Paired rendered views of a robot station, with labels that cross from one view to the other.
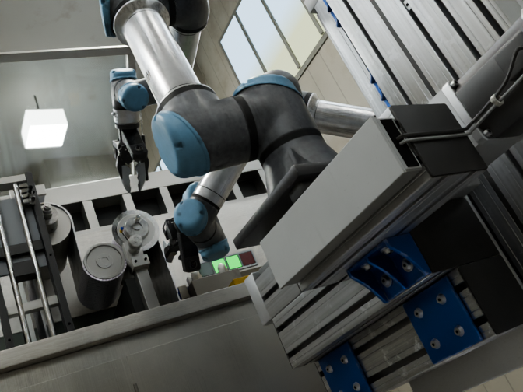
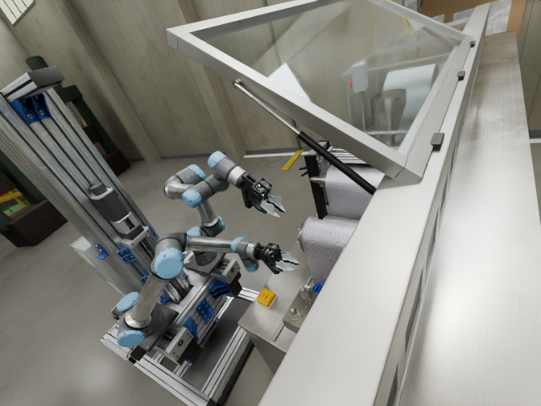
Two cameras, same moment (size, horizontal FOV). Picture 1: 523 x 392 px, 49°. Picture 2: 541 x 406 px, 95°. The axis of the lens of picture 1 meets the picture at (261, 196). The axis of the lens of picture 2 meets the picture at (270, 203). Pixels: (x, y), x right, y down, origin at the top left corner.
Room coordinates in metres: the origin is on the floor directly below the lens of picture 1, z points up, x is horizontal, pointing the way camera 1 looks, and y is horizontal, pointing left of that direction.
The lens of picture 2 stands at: (2.30, 0.13, 1.90)
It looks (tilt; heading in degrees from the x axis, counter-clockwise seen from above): 32 degrees down; 166
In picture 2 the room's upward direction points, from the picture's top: 19 degrees counter-clockwise
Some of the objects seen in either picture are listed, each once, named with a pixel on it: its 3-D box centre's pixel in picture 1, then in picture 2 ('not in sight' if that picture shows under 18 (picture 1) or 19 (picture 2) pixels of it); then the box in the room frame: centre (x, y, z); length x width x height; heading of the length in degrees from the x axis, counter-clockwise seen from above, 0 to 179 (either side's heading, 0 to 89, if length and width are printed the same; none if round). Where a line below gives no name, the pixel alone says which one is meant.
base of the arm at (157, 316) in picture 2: not in sight; (146, 318); (1.19, -0.47, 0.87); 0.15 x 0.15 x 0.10
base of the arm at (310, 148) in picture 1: (302, 173); (204, 252); (0.88, -0.08, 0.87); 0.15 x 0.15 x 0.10
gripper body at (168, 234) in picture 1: (182, 229); (267, 254); (1.47, 0.24, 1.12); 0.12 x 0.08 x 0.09; 31
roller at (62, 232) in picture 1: (45, 243); not in sight; (1.61, 0.69, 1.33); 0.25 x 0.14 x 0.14; 30
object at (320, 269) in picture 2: (161, 280); (337, 278); (1.76, 0.41, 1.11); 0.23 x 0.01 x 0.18; 30
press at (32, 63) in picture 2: not in sight; (79, 122); (-5.74, -2.00, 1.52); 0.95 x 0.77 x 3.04; 128
